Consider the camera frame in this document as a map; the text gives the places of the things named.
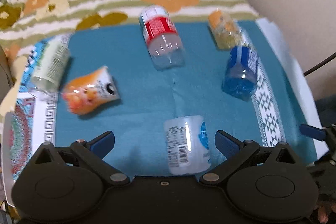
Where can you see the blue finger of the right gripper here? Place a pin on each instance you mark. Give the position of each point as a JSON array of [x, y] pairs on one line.
[[312, 132]]

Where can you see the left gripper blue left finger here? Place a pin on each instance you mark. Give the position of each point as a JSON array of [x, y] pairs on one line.
[[92, 153]]

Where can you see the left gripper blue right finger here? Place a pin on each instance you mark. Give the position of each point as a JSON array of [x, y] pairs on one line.
[[236, 152]]

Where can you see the yellow orange label cup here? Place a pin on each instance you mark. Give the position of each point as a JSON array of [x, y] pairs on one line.
[[225, 31]]

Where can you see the red label clear cup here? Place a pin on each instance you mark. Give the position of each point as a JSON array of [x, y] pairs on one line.
[[161, 37]]

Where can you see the white sheet under cloth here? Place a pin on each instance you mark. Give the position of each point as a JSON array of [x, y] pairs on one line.
[[288, 69]]

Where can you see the colourful patterned board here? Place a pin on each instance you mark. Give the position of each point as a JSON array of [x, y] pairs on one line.
[[31, 119]]

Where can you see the teal patterned cloth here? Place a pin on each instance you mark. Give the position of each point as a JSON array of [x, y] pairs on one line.
[[149, 97]]

